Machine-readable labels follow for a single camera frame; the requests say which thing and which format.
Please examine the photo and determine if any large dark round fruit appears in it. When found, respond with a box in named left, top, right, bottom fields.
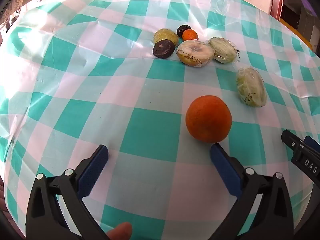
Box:
left=152, top=39, right=175, bottom=59

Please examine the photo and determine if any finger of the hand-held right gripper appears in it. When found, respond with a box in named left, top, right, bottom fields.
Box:
left=281, top=129, right=320, bottom=180
left=304, top=135, right=320, bottom=155

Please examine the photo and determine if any large orange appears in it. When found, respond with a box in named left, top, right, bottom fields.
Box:
left=185, top=95, right=232, bottom=144

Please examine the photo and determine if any yellow sofa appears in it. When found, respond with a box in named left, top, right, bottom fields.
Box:
left=279, top=17, right=320, bottom=55

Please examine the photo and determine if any green pastry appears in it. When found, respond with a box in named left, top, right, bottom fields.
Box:
left=236, top=66, right=267, bottom=107
left=209, top=37, right=240, bottom=64

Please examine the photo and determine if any small dark round fruit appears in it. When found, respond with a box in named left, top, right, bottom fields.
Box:
left=176, top=25, right=192, bottom=38

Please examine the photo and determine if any teal checkered tablecloth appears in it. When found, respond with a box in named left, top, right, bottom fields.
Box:
left=0, top=0, right=320, bottom=240

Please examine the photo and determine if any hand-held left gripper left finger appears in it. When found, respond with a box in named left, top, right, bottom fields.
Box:
left=26, top=144, right=110, bottom=240

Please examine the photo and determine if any yellow-green fruit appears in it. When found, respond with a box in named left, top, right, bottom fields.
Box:
left=153, top=28, right=180, bottom=47

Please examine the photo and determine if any pale cut fruit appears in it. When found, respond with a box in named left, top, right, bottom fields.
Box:
left=177, top=40, right=215, bottom=67

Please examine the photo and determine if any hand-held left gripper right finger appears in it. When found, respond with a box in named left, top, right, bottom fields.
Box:
left=210, top=143, right=294, bottom=240

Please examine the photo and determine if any small orange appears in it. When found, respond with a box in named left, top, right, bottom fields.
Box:
left=182, top=29, right=199, bottom=41

